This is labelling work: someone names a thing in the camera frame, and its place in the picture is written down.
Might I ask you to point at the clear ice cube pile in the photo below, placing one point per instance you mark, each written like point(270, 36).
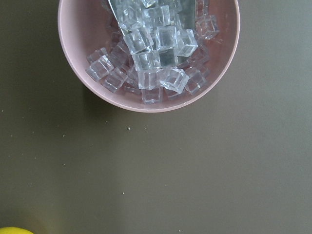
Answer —
point(115, 69)

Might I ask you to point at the pink bowl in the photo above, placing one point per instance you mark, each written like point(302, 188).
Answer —
point(82, 30)

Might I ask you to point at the yellow lemon near lime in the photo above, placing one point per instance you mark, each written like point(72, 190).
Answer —
point(14, 230)

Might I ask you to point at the metal ice scoop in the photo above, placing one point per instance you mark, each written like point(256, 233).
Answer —
point(152, 30)

